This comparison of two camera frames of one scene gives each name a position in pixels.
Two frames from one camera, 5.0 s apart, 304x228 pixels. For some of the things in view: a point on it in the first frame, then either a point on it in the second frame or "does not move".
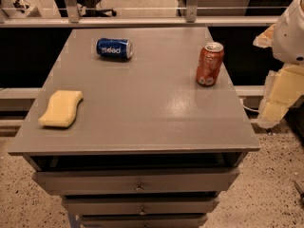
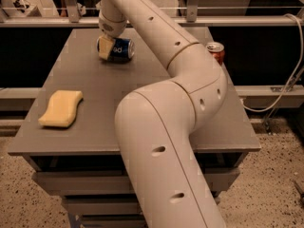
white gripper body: [290, 38] to [109, 28]
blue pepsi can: [114, 49] does not move
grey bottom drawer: [143, 220] does not move
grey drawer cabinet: [149, 147] does not move
